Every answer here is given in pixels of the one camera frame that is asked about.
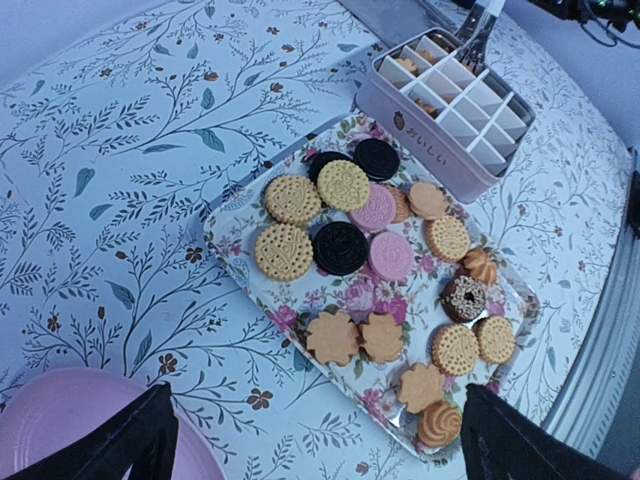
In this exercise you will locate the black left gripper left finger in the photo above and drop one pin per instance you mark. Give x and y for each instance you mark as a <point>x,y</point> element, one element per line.
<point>138,442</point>

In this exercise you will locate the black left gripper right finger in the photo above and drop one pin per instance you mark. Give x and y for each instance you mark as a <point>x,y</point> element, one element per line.
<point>498,442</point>

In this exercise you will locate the flower shaped butter cookie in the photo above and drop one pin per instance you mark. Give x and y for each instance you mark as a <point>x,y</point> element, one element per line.
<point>427,56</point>

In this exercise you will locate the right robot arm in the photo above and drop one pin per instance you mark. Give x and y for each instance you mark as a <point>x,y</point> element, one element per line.
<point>602,20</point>

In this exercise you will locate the swirl butter cookie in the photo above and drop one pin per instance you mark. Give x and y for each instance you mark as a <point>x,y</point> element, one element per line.
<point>426,429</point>

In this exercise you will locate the pink round plate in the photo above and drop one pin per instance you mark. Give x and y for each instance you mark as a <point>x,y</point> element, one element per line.
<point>57,408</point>

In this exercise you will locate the chocolate sprinkle donut cookie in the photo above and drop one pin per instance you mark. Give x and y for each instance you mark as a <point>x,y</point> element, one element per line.
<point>464,299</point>

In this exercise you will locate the floral rectangular tray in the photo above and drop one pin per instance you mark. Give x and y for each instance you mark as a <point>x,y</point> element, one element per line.
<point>231,232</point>

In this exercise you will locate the pink sandwich cookie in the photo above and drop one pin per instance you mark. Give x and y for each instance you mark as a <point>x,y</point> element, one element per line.
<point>391,256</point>

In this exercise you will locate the yellow dotted round biscuit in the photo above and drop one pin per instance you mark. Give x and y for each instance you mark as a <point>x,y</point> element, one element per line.
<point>283,252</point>

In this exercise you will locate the black sandwich cookie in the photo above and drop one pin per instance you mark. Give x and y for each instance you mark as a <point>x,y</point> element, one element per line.
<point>379,160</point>

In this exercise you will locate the pink tin with white dividers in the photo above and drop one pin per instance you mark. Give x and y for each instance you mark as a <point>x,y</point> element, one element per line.
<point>464,128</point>

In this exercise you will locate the floral patterned tablecloth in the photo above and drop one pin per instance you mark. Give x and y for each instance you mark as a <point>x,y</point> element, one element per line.
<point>115,153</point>

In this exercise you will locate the clear tin lid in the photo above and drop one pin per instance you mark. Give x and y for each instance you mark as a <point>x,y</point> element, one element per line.
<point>396,21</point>

